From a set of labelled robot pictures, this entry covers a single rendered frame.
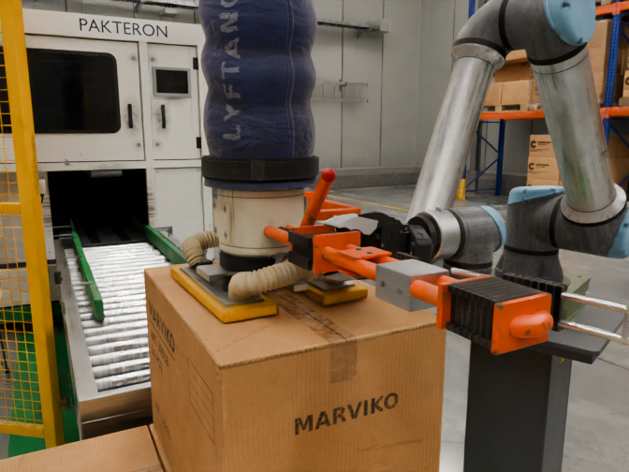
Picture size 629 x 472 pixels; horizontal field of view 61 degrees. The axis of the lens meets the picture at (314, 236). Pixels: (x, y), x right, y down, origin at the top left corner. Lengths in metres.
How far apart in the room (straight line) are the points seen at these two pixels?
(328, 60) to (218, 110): 11.14
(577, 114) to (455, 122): 0.27
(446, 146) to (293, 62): 0.37
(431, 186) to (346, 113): 11.19
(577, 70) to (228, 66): 0.70
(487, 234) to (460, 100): 0.31
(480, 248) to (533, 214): 0.59
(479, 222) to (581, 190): 0.48
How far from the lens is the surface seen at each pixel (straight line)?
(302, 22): 1.00
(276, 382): 0.80
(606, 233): 1.51
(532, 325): 0.54
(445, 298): 0.58
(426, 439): 1.01
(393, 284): 0.66
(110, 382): 1.71
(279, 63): 0.96
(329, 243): 0.80
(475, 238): 0.99
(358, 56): 12.57
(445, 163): 1.14
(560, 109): 1.28
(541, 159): 9.48
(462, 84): 1.19
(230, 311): 0.90
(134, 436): 1.42
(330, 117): 12.06
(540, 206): 1.58
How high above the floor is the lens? 1.26
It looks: 11 degrees down
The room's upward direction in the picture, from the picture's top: straight up
